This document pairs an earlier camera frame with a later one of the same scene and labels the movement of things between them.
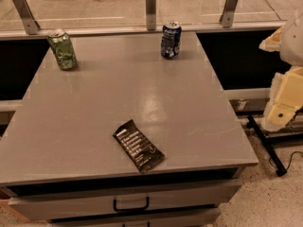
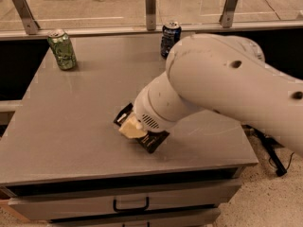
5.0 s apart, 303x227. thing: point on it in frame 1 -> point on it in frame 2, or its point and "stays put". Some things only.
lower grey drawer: [203, 218] stays put
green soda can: [62, 45] stays put
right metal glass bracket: [227, 17] stays put
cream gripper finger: [272, 43] -> [132, 129]
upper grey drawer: [121, 200] stays put
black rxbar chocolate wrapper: [134, 144] -> [151, 140]
